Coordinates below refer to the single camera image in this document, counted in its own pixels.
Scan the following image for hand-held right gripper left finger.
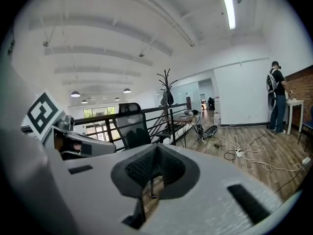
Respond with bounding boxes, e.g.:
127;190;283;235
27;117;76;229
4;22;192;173
46;142;160;235

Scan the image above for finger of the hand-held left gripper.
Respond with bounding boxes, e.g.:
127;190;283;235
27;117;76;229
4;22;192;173
64;130;117;158

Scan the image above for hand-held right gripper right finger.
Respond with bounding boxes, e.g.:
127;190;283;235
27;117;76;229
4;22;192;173
138;143;304;235

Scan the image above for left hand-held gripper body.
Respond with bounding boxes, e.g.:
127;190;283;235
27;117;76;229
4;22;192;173
21;89;75;154

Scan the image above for black mesh office chair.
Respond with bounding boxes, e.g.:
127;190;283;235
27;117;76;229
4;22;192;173
113;102;173;200

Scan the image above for dark blue chair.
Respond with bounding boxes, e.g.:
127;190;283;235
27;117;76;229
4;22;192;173
297;105;313;153

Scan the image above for glass entrance doors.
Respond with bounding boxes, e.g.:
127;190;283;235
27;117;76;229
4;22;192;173
82;106;116;142

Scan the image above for dark metal railing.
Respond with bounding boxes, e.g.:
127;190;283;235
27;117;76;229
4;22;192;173
73;102;190;153

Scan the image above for black oval floor device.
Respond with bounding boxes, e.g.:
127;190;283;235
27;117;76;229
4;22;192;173
204;125;219;140

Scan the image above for grey hanging bag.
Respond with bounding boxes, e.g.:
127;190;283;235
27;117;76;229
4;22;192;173
160;88;175;106

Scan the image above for wooden desk with black legs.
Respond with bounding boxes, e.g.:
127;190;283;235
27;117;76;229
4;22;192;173
168;113;201;148

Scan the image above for stack of white boxes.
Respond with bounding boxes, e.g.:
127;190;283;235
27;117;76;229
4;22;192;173
213;95;222;127

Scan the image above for black coat rack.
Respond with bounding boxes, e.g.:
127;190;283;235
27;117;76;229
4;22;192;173
156;68;179;146

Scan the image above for small white table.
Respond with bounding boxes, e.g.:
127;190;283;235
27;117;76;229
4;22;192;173
285;98;305;136

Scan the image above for long fluorescent ceiling light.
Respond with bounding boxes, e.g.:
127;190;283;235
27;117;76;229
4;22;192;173
221;0;237;30

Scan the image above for black cable loop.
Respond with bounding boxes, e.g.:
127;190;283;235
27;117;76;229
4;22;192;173
224;149;237;162

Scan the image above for tangle of white cables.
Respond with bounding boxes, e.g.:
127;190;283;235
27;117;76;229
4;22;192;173
215;134;304;174

